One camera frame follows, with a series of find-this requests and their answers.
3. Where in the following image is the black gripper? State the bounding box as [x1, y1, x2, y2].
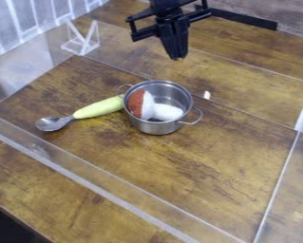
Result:
[126, 0, 212, 60]

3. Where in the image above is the red and white plush mushroom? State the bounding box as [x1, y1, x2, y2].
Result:
[127, 89, 184, 122]

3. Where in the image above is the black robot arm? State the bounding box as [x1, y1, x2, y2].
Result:
[126, 0, 212, 60]

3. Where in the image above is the silver metal pot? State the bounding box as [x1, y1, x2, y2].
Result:
[123, 80, 203, 135]

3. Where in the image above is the black baseboard strip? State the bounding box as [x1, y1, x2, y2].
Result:
[210, 8, 278, 30]

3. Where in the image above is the clear acrylic stand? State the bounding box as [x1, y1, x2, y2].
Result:
[61, 20, 100, 56]

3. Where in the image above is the spoon with yellow-green handle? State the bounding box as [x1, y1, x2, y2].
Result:
[36, 96, 123, 132]

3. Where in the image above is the clear acrylic enclosure panel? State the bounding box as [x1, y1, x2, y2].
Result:
[0, 118, 244, 243]

